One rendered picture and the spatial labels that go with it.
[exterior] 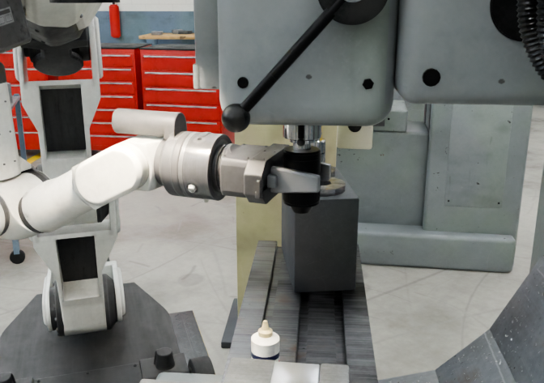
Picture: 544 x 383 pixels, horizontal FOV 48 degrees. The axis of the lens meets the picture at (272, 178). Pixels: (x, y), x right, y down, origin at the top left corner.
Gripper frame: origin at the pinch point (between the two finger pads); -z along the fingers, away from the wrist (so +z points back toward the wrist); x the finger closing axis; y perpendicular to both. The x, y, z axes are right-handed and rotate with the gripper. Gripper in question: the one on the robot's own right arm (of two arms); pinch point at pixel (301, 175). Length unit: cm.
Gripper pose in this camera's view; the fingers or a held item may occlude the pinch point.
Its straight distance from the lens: 77.7
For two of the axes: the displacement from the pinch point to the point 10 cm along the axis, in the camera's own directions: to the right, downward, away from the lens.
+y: 0.0, 9.6, 2.9
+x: 3.3, -2.7, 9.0
